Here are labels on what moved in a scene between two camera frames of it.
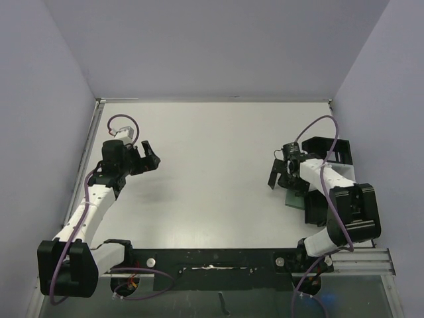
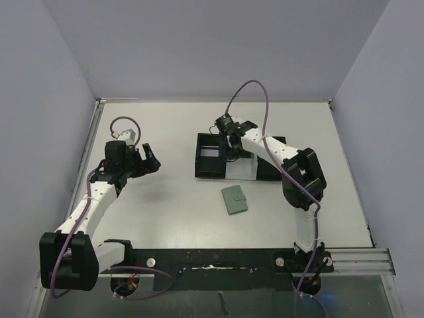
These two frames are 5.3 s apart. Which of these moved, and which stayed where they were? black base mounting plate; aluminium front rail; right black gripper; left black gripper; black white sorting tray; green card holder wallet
Moved: right black gripper; green card holder wallet; black white sorting tray
Stayed: aluminium front rail; black base mounting plate; left black gripper
